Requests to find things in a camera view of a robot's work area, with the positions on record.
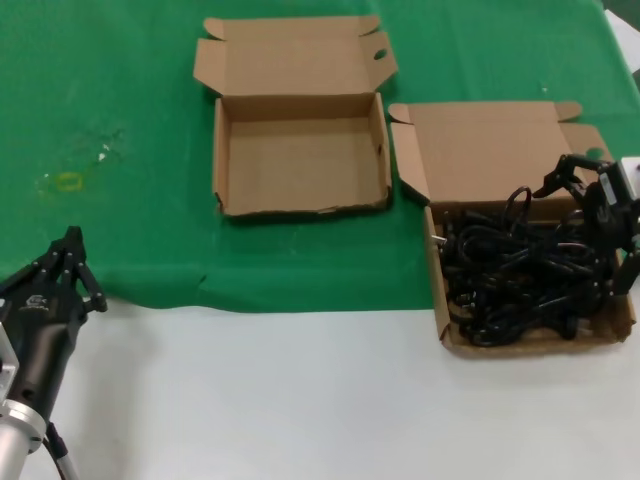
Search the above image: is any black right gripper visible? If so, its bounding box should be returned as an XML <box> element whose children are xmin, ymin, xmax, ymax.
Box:
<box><xmin>531</xmin><ymin>153</ymin><xmax>640</xmax><ymax>301</ymax></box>

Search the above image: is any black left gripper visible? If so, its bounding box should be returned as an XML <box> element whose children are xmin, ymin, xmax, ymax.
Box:
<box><xmin>0</xmin><ymin>225</ymin><xmax>109</xmax><ymax>420</ymax></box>

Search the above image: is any wide open cardboard box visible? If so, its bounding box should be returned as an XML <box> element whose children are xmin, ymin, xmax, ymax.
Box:
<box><xmin>192</xmin><ymin>14</ymin><xmax>400</xmax><ymax>219</ymax></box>

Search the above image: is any green tablecloth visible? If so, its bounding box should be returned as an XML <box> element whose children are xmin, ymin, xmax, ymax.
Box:
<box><xmin>0</xmin><ymin>0</ymin><xmax>640</xmax><ymax>316</ymax></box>

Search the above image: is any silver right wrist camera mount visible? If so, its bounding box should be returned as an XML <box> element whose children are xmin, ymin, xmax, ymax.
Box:
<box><xmin>621</xmin><ymin>156</ymin><xmax>640</xmax><ymax>201</ymax></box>

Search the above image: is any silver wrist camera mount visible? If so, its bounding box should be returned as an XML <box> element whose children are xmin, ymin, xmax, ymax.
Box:
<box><xmin>0</xmin><ymin>299</ymin><xmax>22</xmax><ymax>402</ymax></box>
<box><xmin>621</xmin><ymin>156</ymin><xmax>640</xmax><ymax>201</ymax></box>

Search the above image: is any pile of black power cords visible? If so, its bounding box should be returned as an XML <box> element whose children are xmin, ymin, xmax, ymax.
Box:
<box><xmin>432</xmin><ymin>207</ymin><xmax>622</xmax><ymax>347</ymax></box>

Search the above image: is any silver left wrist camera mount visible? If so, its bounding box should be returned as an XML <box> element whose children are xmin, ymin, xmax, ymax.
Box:
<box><xmin>0</xmin><ymin>299</ymin><xmax>22</xmax><ymax>402</ymax></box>

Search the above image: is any cardboard box with cord pile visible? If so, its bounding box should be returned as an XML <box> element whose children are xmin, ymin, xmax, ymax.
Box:
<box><xmin>387</xmin><ymin>101</ymin><xmax>639</xmax><ymax>360</ymax></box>

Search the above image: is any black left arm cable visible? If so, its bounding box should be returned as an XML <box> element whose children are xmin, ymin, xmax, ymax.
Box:
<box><xmin>42</xmin><ymin>422</ymin><xmax>81</xmax><ymax>480</ymax></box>

